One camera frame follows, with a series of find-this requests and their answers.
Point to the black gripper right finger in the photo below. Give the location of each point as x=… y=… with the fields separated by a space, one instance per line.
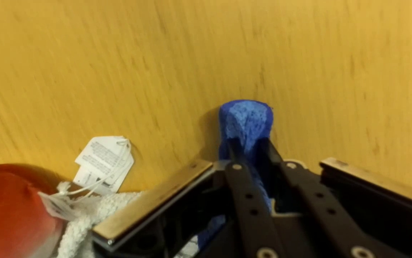
x=339 y=216

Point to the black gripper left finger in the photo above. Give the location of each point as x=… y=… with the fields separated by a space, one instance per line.
x=249 y=210

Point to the blue knitted cloth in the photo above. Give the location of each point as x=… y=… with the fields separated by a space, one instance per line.
x=246 y=120

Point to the white paper tag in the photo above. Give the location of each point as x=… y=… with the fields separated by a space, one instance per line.
x=105 y=160

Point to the white towel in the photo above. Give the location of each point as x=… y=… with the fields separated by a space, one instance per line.
x=83 y=224

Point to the red apple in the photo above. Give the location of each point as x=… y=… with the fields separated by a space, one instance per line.
x=9 y=216

